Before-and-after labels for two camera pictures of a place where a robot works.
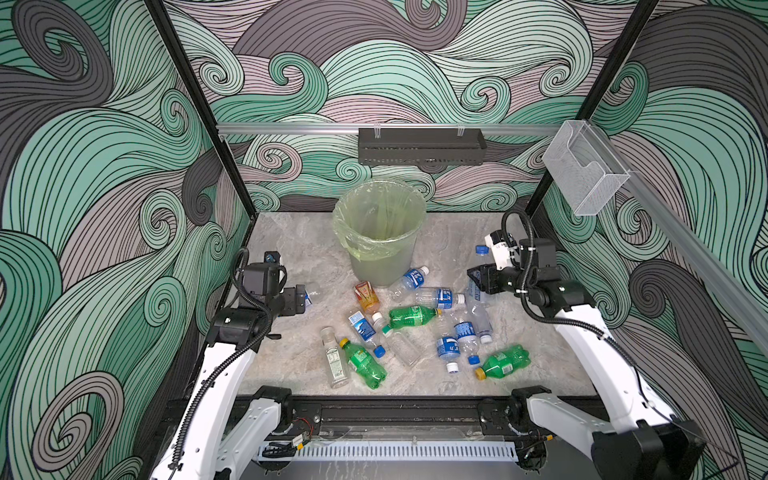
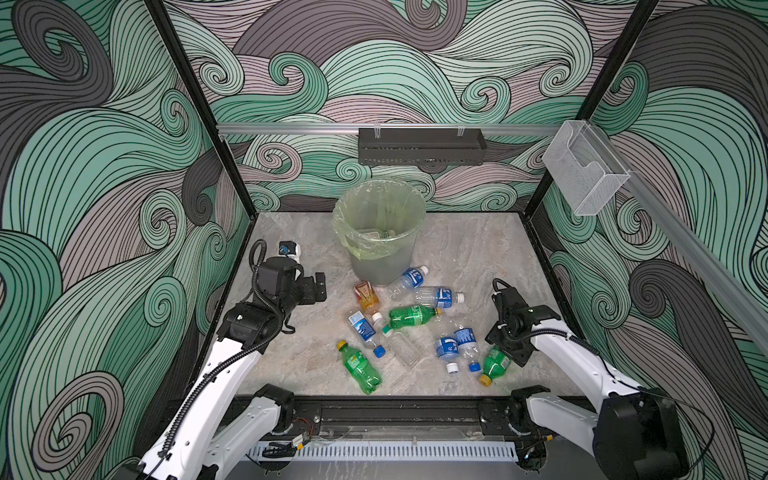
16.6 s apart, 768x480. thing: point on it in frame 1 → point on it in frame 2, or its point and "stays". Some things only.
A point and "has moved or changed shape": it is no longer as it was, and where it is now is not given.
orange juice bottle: x=368 y=298 stays
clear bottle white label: x=337 y=374 → x=378 y=235
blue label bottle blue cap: x=467 y=342 has moved or changed shape
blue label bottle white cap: x=441 y=298 stays
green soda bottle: x=503 y=363 has moved or changed shape
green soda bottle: x=363 y=364 stays
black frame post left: x=160 y=12 stays
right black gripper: x=491 y=279 → x=501 y=324
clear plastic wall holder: x=584 y=167 stays
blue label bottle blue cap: x=364 y=327 stays
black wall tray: x=421 y=146 stays
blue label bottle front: x=449 y=350 stays
